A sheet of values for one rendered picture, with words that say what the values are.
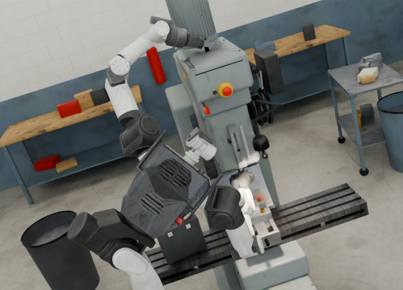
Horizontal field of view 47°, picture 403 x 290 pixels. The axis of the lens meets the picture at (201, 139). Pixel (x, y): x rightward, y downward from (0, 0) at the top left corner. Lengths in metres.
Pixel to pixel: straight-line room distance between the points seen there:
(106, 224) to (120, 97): 0.49
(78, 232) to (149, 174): 0.33
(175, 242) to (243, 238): 0.60
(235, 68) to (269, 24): 4.68
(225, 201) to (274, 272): 0.73
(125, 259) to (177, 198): 0.32
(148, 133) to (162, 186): 0.23
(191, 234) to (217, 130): 0.58
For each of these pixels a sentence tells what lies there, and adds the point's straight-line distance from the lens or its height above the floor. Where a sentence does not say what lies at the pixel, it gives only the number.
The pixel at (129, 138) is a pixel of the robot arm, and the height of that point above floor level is 1.74.
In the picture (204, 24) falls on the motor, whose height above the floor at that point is 1.98.
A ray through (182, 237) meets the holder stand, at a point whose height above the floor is 1.04.
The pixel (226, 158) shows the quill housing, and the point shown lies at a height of 1.39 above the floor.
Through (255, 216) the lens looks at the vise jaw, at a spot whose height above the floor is 1.03.
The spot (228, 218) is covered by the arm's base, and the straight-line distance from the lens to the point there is 1.73.
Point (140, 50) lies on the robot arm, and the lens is 1.97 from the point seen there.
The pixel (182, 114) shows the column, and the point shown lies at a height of 1.52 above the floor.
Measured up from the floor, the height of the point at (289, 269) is 0.79.
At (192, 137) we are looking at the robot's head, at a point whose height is 1.68.
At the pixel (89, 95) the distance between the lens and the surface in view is 5.99.
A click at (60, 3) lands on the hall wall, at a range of 6.33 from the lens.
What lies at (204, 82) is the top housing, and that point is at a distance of 1.93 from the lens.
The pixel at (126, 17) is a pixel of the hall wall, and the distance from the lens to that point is 6.30.
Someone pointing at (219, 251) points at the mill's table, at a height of 0.92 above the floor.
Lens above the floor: 2.33
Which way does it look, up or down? 22 degrees down
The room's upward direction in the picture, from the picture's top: 17 degrees counter-clockwise
